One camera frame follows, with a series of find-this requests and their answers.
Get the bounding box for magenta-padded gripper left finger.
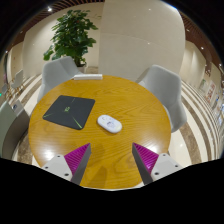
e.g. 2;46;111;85
41;142;92;186

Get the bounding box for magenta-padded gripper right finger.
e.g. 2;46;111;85
131;142;184;186

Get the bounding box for white cartoon-print computer mouse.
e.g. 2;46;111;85
96;114;123;135

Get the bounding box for black mouse pad green lines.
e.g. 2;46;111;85
42;94;96;131

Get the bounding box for grey-green upholstered armchair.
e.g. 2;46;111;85
0;99;31;160

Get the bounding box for light grey shell chair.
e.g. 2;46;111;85
36;55;83;103
135;64;188;134

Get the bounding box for white power strip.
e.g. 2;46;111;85
73;73;104;81

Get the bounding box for small white lounge chair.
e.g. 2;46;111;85
10;69;25;92

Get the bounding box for green leafy potted plant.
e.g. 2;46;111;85
42;9;99;74

